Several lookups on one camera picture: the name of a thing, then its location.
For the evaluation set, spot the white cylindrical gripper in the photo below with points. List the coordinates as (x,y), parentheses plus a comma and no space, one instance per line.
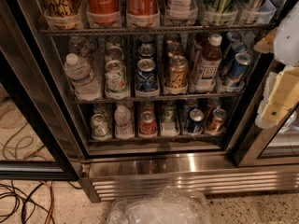
(288,39)

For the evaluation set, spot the clear front water bottle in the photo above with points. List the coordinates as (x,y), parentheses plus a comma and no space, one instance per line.
(82,77)

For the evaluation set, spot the amber tea bottle white cap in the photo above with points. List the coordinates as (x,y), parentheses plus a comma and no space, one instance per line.
(210,58)

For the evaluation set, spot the orange can bottom shelf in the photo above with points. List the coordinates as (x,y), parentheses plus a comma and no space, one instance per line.
(216,120)

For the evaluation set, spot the blue Pepsi can bottom shelf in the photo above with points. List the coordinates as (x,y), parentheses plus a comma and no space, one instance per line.
(194,121)

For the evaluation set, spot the stainless steel fridge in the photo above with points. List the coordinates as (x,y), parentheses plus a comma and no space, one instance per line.
(240,157)

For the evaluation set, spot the red Coke can bottom shelf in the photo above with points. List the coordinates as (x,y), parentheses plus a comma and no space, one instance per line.
(147,124)

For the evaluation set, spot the clear water bottle bottom shelf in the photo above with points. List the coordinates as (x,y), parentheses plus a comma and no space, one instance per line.
(123,121)

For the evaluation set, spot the clear rear water bottle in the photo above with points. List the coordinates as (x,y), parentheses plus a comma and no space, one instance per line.
(80,46)

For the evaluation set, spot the yellow LaCroix can top shelf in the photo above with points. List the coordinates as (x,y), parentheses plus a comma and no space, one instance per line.
(60,0)

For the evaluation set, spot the glass fridge door left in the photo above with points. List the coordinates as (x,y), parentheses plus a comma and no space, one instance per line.
(28,149)

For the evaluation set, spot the blue Red Bull front can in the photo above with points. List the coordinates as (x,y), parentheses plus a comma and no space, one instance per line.
(239,67)

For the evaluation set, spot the blue red bull can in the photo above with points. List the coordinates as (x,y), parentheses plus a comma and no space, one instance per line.
(236,47)
(239,67)

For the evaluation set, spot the blue Red Bull middle can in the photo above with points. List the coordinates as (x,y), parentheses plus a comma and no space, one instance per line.
(236,47)

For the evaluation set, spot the orange LaCroix front can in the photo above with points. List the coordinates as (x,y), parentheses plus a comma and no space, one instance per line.
(177,72)

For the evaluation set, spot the orange lacroix can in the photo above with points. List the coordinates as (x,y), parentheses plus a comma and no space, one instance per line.
(174,49)
(177,72)

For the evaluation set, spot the orange LaCroix middle can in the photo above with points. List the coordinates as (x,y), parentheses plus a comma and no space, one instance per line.
(174,49)

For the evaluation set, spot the blue Pepsi front can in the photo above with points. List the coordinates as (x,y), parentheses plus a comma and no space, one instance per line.
(146,75)

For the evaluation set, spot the blue Pepsi middle can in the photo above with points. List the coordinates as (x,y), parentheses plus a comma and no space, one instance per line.
(146,52)

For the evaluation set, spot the green white middle can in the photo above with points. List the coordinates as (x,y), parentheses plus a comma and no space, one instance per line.
(114,53)

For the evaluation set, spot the clear plastic bag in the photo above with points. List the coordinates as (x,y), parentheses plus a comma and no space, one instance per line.
(169,206)

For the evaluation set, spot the red Coca-Cola can left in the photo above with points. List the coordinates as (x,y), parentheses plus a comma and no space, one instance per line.
(103,11)

